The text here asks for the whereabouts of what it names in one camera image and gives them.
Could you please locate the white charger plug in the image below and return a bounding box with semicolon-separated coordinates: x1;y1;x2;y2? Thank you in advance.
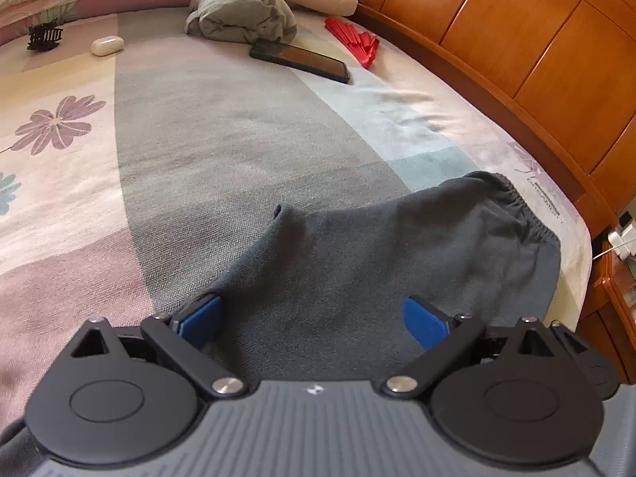
609;223;636;262

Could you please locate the black smartphone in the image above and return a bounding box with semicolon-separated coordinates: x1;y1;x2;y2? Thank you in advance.
249;40;351;84

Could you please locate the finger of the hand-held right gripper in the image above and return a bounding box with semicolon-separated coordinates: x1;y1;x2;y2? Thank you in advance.
549;323;594;363

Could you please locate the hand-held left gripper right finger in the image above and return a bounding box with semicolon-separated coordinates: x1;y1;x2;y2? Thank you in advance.
385;297;556;398

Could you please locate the crumpled grey-green cloth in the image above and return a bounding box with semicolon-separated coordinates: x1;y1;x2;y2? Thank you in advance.
185;0;298;45

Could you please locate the wooden headboard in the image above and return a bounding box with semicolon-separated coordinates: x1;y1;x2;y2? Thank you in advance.
343;0;636;239

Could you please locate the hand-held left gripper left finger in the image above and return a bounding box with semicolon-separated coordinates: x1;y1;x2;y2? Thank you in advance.
70;294;246;398

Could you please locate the wooden nightstand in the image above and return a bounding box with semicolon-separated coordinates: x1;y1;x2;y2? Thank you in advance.
579;238;636;383

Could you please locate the black hair claw clip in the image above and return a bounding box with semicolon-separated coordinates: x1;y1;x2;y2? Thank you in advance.
27;19;64;53

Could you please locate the white earbuds case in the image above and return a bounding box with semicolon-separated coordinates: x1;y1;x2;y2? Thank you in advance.
91;36;125;55

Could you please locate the red folding fan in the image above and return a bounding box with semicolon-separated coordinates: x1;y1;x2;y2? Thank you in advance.
324;16;381;69

